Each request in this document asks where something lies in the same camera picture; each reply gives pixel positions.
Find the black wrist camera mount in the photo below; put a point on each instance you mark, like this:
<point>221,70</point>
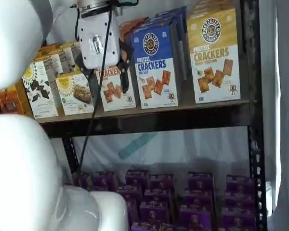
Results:
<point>127,2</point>

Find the brown wooden shelf board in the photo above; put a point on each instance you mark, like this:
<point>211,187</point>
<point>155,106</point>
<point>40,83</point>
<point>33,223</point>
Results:
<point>187,106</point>

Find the purple macaroni box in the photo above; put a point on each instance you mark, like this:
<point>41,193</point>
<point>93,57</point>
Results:
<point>238,220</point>
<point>161,183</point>
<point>197,197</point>
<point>169,227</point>
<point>137,179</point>
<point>240,184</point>
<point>201,180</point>
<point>156,196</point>
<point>84,180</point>
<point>104,180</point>
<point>132,211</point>
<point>144,226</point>
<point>128,195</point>
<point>195,219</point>
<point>154,211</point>
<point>239,198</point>

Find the teal strip behind sheet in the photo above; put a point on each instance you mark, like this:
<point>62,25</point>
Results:
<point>132,146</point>

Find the yellow white snack bar box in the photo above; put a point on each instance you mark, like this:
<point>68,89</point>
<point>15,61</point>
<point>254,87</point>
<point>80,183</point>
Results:
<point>72,101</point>

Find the white plastic curtain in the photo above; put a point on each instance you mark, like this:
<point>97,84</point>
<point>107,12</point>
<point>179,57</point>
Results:
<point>284,96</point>

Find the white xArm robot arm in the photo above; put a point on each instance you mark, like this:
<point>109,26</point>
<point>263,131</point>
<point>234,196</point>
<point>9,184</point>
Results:
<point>14,36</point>

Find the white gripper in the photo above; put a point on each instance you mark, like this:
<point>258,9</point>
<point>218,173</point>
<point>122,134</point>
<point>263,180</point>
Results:
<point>89,29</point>

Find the white plastic backdrop sheet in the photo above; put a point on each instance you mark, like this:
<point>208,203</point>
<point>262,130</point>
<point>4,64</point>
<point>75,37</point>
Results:
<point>183,149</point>

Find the white box with dark crackers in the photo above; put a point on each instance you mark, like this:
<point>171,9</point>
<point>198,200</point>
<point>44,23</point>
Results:
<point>38,96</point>

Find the yellow topped white snack box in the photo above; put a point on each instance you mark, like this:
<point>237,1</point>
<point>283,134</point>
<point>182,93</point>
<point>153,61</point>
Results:
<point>65,60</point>
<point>48,57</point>
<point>75,55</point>

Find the black metal shelving rack frame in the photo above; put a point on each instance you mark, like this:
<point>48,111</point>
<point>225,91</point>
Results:
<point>159,125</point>

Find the orange snack box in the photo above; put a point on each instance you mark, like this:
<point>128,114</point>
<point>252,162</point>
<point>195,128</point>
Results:
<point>9,101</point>

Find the blue white pretzel crackers box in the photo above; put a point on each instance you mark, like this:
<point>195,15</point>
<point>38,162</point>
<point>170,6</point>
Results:
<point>165,18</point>
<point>154,72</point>

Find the orange white pretzel crackers box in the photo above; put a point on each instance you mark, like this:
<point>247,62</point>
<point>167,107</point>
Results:
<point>110,96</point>
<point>135,26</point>

